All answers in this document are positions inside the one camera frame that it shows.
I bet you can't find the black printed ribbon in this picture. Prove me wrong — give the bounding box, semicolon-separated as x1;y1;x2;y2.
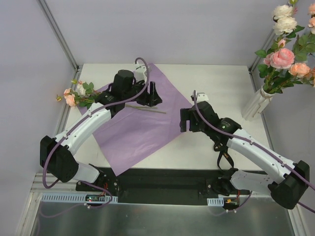
213;142;234;170

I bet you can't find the purple tissue paper sheet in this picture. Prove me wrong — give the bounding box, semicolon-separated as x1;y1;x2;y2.
75;64;191;175

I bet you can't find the pink artificial flower bunch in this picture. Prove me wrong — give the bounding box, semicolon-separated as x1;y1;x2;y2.
56;78;167;115

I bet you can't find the pink artificial rose stem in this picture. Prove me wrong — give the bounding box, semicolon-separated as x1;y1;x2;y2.
255;38;295;94

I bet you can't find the peach artificial rose stem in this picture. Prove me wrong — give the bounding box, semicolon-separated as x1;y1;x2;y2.
292;0;315;63

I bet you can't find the white artificial rose stem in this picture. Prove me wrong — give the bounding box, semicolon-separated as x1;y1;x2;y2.
272;0;305;41

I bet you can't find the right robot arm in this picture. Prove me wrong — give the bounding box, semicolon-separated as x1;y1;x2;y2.
180;101;310;209

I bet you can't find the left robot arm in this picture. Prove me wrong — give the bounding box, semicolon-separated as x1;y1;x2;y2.
40;66;162;191

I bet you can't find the white ribbed ceramic vase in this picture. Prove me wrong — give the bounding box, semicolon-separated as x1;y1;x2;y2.
241;87;275;121

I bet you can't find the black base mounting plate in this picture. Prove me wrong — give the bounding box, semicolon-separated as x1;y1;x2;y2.
75;167;251;206

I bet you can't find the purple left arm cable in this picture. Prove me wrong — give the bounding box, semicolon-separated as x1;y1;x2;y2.
42;57;150;189

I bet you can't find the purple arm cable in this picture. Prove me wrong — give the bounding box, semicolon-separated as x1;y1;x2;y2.
42;57;150;189
191;89;315;214

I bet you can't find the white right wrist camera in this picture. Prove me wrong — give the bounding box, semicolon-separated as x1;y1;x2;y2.
191;92;209;103

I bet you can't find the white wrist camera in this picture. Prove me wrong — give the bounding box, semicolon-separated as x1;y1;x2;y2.
191;92;209;103
134;63;151;82

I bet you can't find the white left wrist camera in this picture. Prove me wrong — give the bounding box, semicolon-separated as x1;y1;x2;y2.
134;63;151;82

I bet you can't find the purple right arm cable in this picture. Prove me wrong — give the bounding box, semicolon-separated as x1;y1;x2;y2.
191;89;315;214

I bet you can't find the left aluminium corner post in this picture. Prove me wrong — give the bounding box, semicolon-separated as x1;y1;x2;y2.
36;0;80;72

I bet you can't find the aluminium front frame rail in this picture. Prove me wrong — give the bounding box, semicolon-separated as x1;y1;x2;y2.
34;169;289;196

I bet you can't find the white slotted cable duct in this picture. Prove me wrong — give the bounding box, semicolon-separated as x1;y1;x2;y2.
41;193;118;204

